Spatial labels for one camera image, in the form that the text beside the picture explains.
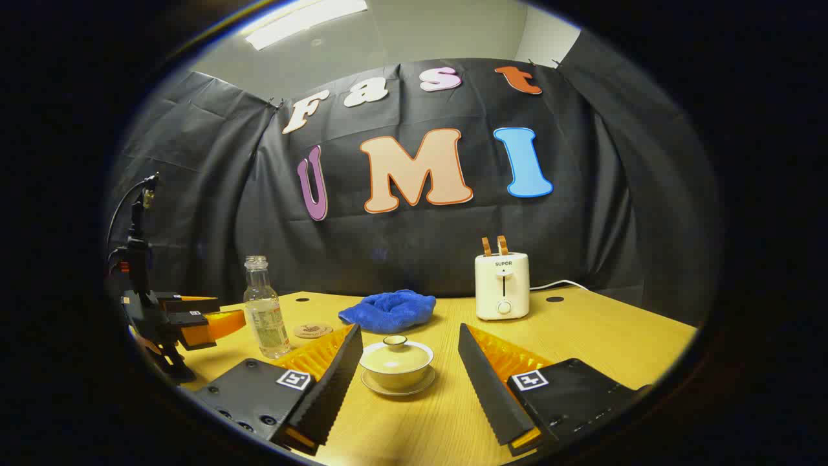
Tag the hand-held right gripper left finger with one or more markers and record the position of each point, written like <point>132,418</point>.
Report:
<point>330,388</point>

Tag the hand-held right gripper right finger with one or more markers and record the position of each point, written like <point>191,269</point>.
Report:
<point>491,388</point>

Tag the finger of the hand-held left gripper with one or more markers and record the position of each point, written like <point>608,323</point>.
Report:
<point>207,327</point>
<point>187,303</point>

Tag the clear plastic water bottle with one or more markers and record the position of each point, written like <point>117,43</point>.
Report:
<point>265,323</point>

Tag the round brown coaster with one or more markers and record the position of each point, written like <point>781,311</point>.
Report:
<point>312,331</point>

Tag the cream teacup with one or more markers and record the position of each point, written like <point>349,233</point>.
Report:
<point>396,379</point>

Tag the cream teacup lid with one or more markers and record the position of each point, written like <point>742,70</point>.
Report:
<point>396,356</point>

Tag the cream saucer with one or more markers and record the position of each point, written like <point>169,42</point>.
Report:
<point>398,391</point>

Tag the blue towel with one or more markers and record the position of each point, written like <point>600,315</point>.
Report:
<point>391,309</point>

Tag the cream toaster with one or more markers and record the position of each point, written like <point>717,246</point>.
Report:
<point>501,285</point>

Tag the toast bread slice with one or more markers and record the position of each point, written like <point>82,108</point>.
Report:
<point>486,247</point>
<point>502,246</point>

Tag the ceiling light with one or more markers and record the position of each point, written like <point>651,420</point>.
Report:
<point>304,19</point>

